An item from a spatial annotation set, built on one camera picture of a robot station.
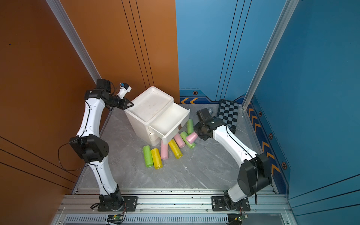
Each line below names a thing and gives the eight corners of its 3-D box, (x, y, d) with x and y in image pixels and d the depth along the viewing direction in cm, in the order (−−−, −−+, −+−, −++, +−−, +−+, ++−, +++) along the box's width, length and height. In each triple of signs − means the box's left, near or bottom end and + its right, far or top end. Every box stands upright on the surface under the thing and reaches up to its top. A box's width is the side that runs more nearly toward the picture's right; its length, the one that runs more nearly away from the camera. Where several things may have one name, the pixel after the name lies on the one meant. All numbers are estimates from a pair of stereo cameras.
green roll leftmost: (146, 168, 87) (145, 166, 85) (143, 148, 96) (142, 146, 94) (154, 165, 88) (153, 164, 86) (150, 146, 97) (149, 144, 95)
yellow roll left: (155, 170, 86) (154, 168, 84) (151, 151, 95) (150, 149, 92) (164, 167, 88) (163, 165, 85) (159, 149, 96) (158, 146, 93)
